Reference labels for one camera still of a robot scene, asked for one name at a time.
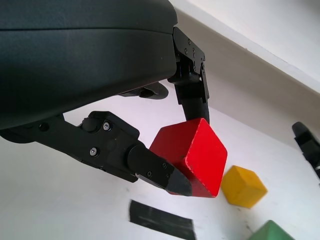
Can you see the green wooden cube block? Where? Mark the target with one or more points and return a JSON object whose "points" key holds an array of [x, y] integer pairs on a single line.
{"points": [[271, 231]]}

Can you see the red wooden cube block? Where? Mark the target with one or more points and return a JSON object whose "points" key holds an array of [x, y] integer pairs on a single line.
{"points": [[207, 155]]}

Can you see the yellow wooden cube block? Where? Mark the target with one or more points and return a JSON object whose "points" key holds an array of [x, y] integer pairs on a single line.
{"points": [[243, 186]]}

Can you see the black tape strip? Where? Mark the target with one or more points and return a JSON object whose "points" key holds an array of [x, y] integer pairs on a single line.
{"points": [[160, 220]]}

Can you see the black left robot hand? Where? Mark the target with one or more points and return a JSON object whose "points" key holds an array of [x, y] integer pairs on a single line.
{"points": [[75, 62]]}

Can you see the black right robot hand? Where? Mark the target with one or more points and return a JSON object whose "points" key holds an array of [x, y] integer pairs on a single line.
{"points": [[307, 147]]}

